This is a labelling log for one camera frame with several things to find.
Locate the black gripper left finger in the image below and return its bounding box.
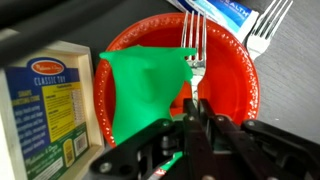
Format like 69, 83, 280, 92
89, 98, 219, 180

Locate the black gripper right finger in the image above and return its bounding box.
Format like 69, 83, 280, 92
198, 98, 320, 180

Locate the silver fork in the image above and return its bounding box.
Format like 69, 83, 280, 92
245, 0, 294, 63
179, 9, 208, 111

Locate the red plastic bowl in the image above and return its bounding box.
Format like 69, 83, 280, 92
93, 12, 261, 149

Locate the green plastic toy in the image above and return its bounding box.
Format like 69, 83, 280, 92
99, 44, 198, 178

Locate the blue white toothpaste tube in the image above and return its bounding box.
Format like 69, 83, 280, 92
166, 0, 260, 44

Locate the wooden shape sorter box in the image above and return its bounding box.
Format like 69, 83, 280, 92
0, 39, 106, 180

